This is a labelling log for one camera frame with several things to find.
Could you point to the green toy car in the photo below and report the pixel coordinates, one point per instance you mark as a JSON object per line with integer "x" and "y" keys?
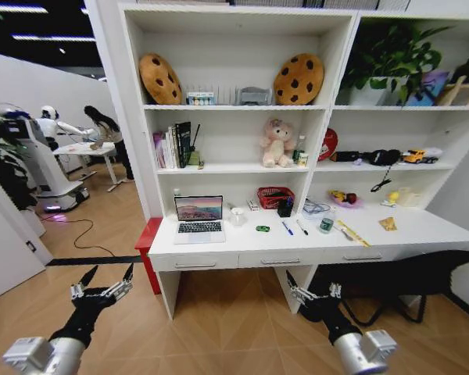
{"x": 262, "y": 228}

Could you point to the red stool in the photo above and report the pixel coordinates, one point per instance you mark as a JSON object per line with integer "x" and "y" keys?
{"x": 148, "y": 238}

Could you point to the black pen holder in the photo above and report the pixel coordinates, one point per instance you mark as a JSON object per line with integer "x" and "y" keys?
{"x": 285, "y": 209}

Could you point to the red round tin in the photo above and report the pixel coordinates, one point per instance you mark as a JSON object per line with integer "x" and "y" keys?
{"x": 327, "y": 144}

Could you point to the pink and white books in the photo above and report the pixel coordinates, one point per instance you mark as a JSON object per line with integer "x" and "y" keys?
{"x": 164, "y": 150}

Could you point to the green plant in white pot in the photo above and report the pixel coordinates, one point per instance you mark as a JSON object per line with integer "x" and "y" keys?
{"x": 391, "y": 58}

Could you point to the black and white pen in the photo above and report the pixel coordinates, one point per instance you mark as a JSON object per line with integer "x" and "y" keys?
{"x": 301, "y": 227}

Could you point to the box of pastel bottles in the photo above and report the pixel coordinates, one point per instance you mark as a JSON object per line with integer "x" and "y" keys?
{"x": 200, "y": 98}

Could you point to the black pouch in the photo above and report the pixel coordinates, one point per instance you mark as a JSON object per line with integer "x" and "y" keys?
{"x": 344, "y": 156}

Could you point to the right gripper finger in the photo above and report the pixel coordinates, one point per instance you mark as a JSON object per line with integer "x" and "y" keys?
{"x": 299, "y": 293}
{"x": 335, "y": 291}

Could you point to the yellow ruler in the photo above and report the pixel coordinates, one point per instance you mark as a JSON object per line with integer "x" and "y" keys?
{"x": 355, "y": 234}

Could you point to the silver laptop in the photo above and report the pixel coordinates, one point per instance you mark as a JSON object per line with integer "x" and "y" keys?
{"x": 199, "y": 220}

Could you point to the purple picture card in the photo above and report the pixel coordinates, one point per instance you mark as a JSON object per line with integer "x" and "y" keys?
{"x": 430, "y": 88}

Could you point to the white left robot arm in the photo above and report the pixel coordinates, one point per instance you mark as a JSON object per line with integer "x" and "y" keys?
{"x": 39, "y": 357}

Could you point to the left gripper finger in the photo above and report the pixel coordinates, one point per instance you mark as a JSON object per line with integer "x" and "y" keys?
{"x": 123, "y": 287}
{"x": 82, "y": 285}

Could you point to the brown snack wrapper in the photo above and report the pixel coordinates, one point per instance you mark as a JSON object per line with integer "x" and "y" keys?
{"x": 387, "y": 224}

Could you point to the metal fork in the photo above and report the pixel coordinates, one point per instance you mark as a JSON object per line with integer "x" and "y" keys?
{"x": 344, "y": 232}

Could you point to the glass with green label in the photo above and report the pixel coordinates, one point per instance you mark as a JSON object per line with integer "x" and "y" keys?
{"x": 326, "y": 224}

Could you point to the white wheeled robot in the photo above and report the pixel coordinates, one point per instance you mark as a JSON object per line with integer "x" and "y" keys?
{"x": 43, "y": 164}

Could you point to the reed diffuser bottle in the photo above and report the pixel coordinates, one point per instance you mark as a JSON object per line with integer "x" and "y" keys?
{"x": 194, "y": 156}

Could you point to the black book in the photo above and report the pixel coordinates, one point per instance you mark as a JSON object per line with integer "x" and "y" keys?
{"x": 183, "y": 142}

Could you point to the red apple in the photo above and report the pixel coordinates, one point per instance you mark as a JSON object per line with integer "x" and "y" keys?
{"x": 351, "y": 197}

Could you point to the white humanoid robot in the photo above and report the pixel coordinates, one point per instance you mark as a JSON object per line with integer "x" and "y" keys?
{"x": 51, "y": 125}

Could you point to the wall power outlet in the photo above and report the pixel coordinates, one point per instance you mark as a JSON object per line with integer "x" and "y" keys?
{"x": 31, "y": 246}

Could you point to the small white can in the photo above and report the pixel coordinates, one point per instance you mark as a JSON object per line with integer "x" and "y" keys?
{"x": 303, "y": 160}

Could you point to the small purple toy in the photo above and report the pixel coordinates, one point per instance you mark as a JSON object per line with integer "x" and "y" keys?
{"x": 358, "y": 161}

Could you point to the yellow banana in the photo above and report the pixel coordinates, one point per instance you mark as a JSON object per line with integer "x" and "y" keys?
{"x": 337, "y": 194}

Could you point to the red plastic basket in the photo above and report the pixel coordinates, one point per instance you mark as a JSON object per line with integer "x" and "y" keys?
{"x": 271, "y": 197}

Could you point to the wooden rack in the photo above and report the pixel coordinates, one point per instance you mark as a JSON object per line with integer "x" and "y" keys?
{"x": 459, "y": 91}

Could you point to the clear glass cup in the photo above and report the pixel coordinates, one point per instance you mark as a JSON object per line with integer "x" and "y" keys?
{"x": 237, "y": 216}

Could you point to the blue pen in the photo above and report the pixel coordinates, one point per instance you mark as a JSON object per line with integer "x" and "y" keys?
{"x": 287, "y": 228}

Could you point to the person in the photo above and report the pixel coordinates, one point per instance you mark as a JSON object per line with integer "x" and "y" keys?
{"x": 109, "y": 133}

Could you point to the brown cookie pillow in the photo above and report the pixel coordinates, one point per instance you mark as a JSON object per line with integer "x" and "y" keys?
{"x": 159, "y": 79}
{"x": 298, "y": 80}

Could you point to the pink fruit plate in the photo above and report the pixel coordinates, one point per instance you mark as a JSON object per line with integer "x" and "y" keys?
{"x": 353, "y": 203}

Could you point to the white standing table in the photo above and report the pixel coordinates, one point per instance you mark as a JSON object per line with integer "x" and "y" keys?
{"x": 90, "y": 150}

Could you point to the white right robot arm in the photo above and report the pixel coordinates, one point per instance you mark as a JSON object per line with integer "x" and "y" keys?
{"x": 365, "y": 351}

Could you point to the yellow duck figure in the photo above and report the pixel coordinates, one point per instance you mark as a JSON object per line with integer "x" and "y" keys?
{"x": 391, "y": 197}

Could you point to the large leafy plant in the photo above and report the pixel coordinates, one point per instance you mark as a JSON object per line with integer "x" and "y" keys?
{"x": 4, "y": 164}

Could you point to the grey desk organizer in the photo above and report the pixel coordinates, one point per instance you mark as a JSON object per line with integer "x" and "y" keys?
{"x": 254, "y": 97}

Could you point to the yellow toy truck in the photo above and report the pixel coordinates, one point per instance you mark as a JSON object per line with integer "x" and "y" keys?
{"x": 413, "y": 156}

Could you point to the white desk with shelves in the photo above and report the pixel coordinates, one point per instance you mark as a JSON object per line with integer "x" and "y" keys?
{"x": 258, "y": 246}

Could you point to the pink plush toy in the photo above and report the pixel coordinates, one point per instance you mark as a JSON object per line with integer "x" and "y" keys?
{"x": 276, "y": 144}

